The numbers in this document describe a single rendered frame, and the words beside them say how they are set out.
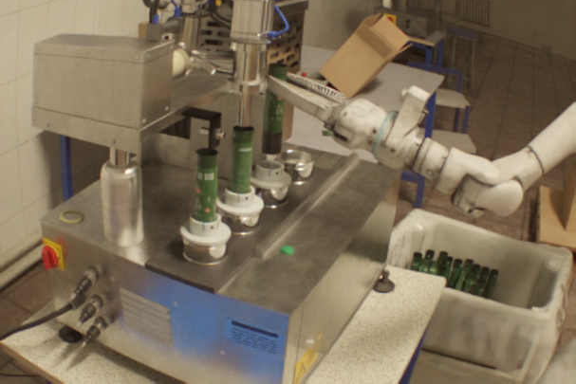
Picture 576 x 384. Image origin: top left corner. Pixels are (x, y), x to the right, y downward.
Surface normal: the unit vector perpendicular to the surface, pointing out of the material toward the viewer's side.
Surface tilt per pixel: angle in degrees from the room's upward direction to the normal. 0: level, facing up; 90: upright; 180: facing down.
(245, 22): 90
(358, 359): 0
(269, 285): 0
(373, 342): 0
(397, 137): 60
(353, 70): 90
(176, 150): 90
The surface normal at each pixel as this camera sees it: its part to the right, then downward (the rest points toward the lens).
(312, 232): 0.07, -0.91
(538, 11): -0.39, 0.33
